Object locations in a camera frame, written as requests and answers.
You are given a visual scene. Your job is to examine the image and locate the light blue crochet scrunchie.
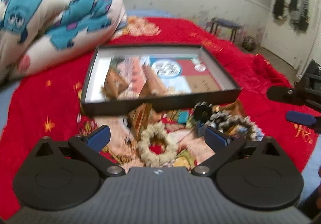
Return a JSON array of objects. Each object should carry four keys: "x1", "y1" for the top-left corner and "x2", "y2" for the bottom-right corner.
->
[{"x1": 218, "y1": 115, "x2": 265, "y2": 141}]

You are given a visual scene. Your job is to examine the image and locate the white lace scrunchie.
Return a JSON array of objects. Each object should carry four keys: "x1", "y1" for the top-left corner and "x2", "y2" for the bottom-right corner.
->
[{"x1": 210, "y1": 111, "x2": 231, "y2": 128}]

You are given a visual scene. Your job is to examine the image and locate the brown triangular snack packet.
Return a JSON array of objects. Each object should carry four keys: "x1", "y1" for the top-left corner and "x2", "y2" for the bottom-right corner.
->
[
  {"x1": 139, "y1": 65, "x2": 168, "y2": 97},
  {"x1": 128, "y1": 103, "x2": 161, "y2": 141},
  {"x1": 102, "y1": 67, "x2": 129, "y2": 99},
  {"x1": 212, "y1": 99, "x2": 246, "y2": 117}
]

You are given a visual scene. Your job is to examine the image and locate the black white-trimmed scrunchie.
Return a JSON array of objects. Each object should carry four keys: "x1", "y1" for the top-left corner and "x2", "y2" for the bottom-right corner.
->
[{"x1": 193, "y1": 102, "x2": 213, "y2": 123}]

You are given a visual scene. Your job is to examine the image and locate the teal binder clip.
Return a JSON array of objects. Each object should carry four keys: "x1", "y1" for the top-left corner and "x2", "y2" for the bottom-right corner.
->
[{"x1": 177, "y1": 110, "x2": 189, "y2": 124}]

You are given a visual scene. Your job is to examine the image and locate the cream crochet scrunchie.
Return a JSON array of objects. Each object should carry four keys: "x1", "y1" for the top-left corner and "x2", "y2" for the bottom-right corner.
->
[{"x1": 137, "y1": 122, "x2": 178, "y2": 167}]

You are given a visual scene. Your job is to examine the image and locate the white door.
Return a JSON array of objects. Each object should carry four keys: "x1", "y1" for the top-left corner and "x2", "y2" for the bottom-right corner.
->
[{"x1": 262, "y1": 0, "x2": 320, "y2": 69}]

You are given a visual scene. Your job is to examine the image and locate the red plush blanket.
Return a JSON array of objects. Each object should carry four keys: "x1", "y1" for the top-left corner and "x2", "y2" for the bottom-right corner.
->
[{"x1": 0, "y1": 16, "x2": 319, "y2": 219}]

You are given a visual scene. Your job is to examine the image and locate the dark patterned ball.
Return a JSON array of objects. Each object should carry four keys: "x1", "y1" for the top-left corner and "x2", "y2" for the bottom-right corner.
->
[{"x1": 242, "y1": 36, "x2": 256, "y2": 51}]

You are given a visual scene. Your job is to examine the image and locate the black shallow box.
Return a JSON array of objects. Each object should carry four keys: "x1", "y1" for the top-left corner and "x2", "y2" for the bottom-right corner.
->
[{"x1": 80, "y1": 44, "x2": 242, "y2": 116}]

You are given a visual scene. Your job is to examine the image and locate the colourful history textbook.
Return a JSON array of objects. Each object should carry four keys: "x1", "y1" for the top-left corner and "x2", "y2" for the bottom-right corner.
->
[{"x1": 109, "y1": 55, "x2": 222, "y2": 99}]

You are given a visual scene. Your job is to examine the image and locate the dark hanging clothes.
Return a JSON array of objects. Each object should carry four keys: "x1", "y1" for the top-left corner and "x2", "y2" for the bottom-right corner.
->
[{"x1": 273, "y1": 0, "x2": 309, "y2": 33}]

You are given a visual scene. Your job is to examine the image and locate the blue bed sheet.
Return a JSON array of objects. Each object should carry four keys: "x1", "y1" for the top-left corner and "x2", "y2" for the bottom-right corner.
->
[{"x1": 0, "y1": 80, "x2": 20, "y2": 133}]

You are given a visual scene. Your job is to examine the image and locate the blue seat metal stool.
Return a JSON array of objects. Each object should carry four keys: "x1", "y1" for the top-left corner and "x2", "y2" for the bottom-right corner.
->
[{"x1": 205, "y1": 18, "x2": 242, "y2": 43}]

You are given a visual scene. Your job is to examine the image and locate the monster cartoon white quilt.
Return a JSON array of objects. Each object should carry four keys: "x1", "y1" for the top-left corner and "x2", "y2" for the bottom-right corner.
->
[{"x1": 1, "y1": 0, "x2": 127, "y2": 82}]

